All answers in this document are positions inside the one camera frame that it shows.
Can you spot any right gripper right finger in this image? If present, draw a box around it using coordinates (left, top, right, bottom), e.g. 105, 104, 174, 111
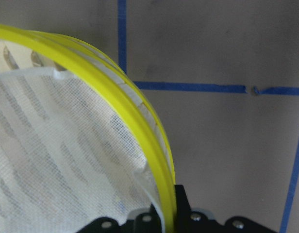
175, 184, 194, 233

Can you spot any white steamer liner cloth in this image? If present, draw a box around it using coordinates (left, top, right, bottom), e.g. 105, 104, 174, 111
0, 67, 161, 233

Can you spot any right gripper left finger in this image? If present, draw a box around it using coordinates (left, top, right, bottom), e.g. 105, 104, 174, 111
133, 204, 163, 233

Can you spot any yellow steamer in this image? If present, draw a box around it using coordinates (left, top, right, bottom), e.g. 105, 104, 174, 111
0, 25, 177, 233

